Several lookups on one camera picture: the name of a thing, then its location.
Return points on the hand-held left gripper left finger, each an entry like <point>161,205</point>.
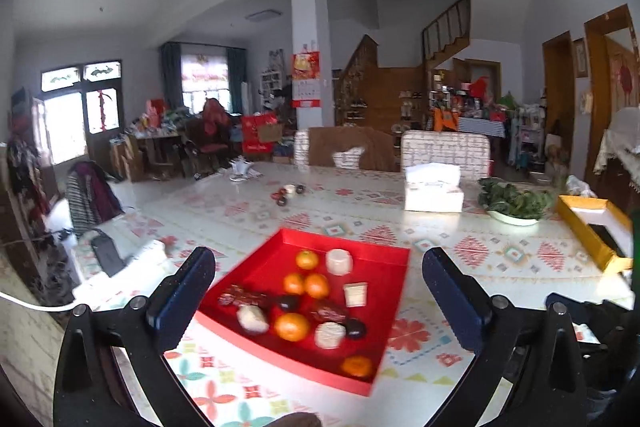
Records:
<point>180,302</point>

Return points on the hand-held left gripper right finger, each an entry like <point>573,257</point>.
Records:
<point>455,302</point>

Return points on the dark red snack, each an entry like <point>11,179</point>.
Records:
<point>327,311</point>
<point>235,296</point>

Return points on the red tray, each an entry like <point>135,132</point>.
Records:
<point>385,282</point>

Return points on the beige round rice cake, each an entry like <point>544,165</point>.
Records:
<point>252,318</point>
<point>339,261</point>
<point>355,294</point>
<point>328,335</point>

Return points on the dark purple round fruit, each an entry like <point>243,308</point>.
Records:
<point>356,328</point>
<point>288,303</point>

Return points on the orange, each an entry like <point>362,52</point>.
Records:
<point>317,285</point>
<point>307,259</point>
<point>292,326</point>
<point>294,283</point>
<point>357,366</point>

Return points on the white flat box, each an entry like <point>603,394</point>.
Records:
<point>145,252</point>

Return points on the white plate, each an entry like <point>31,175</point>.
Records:
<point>515,221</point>

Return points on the white tissue box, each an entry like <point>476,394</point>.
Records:
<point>432,197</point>

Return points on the leafy green vegetables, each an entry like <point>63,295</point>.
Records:
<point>512,199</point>

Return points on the yellow cardboard box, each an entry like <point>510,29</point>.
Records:
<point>575,219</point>

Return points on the chair with striped garment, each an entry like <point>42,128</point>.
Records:
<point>92,197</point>

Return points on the white folded paper item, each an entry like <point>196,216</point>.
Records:
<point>244,170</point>

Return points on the small white round item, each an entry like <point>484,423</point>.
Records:
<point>289,190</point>

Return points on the cluttered wooden desk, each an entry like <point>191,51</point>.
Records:
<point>150,147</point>

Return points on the white plastic bag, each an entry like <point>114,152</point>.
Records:
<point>582,187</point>

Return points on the brown blurred object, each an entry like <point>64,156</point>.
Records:
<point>295,420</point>

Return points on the red gift box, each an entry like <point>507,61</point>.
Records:
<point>252,137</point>

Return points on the metal shelf rack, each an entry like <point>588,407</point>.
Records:
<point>527,134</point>

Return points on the red garment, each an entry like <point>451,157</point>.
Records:
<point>215,117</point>

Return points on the brown chair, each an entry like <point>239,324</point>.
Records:
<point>350,144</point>

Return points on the cluttered goods table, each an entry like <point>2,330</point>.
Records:
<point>465,112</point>

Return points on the hanging clothes rack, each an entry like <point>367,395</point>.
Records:
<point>22,182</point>

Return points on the lace cloth covered cabinet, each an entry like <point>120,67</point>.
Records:
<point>622,137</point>

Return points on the white standing air conditioner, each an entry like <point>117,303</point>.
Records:
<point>244,99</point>

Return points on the glass panel door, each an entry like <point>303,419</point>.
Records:
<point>82,112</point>

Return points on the wooden staircase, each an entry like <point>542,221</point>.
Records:
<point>390,92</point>

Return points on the curtained window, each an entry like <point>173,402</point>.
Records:
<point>202,77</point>

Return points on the red door ornament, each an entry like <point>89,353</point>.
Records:
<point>625,78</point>

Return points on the square ceiling lamp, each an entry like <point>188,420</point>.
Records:
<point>263,15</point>

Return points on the wooden door frame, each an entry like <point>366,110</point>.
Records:
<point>595,72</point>
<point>557,92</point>

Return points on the red wall calendar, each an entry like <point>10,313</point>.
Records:
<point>306,79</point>

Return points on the framed wall picture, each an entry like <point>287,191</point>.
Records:
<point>580,58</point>

